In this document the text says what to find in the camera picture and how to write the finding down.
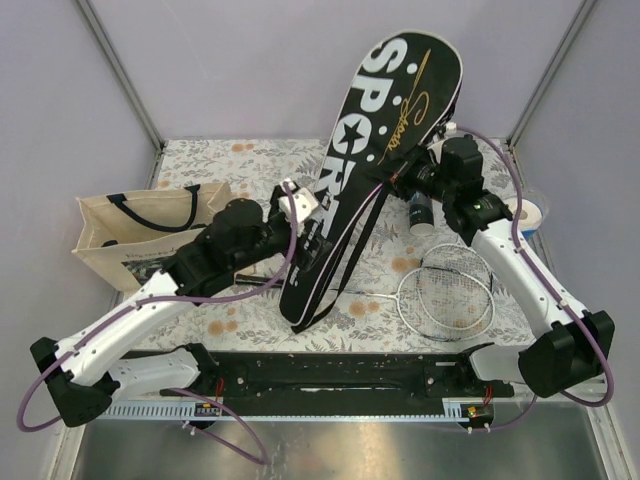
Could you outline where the blue wrapped toilet paper roll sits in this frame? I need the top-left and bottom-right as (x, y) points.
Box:
(518, 198), (544, 238)

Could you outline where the black shuttlecock tube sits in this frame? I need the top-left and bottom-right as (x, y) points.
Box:
(409, 192), (435, 236)

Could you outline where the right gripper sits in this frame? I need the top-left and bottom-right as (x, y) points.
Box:
(362, 142), (455, 204)

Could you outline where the floral table mat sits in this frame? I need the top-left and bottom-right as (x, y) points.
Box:
(113, 137), (565, 355)

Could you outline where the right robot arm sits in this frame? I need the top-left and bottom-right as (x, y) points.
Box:
(392, 136), (615, 407)

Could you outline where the black sport racket cover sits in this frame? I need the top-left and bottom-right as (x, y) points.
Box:
(279, 30), (463, 333)

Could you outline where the white racket black handle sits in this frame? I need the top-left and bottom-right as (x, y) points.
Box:
(316, 263), (495, 342)
(420, 243), (494, 293)

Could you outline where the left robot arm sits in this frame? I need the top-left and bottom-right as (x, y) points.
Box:
(17, 179), (318, 431)

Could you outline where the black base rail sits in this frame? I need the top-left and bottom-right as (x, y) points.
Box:
(189, 352), (514, 412)

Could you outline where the beige canvas tote bag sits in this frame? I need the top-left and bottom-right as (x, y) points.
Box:
(73, 182), (232, 292)

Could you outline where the white slotted cable duct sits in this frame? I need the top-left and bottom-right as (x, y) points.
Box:
(99, 398), (494, 423)

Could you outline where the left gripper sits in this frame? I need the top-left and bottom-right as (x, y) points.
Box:
(232, 187), (333, 272)

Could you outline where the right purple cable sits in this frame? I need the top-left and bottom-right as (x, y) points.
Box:
(452, 125), (616, 431)

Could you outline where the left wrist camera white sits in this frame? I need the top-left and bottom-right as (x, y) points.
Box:
(277, 179), (319, 229)

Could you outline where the white racket black handle front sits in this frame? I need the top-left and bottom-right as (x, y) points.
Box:
(316, 263), (495, 342)

